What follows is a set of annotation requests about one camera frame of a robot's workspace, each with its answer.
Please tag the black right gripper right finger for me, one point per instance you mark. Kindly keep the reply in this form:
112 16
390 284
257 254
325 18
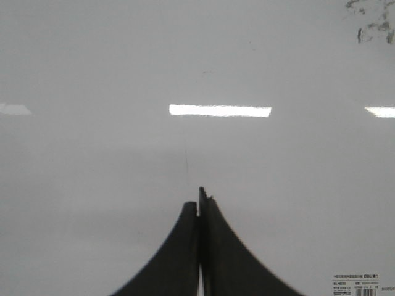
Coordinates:
228 267

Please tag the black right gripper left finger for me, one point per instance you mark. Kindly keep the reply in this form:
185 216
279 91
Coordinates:
174 268

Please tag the white whiteboard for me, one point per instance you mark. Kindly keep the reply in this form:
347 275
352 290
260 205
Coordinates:
115 113

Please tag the white product label sticker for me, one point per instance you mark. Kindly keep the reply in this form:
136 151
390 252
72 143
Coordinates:
355 284

